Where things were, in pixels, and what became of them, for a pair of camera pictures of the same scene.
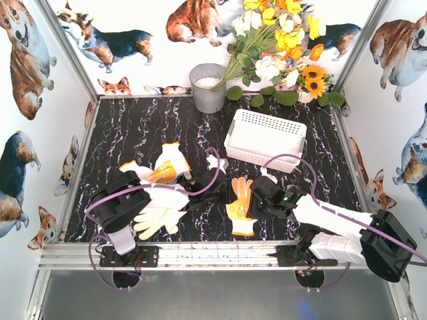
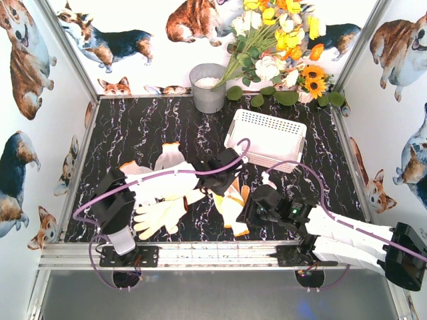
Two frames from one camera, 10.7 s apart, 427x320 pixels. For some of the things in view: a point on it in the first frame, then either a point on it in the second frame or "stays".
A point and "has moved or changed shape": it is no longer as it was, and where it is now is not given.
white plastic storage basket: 253,138 stays
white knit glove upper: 171,152 stays
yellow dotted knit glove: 165,173 has moved or changed shape
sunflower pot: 312,83 stays
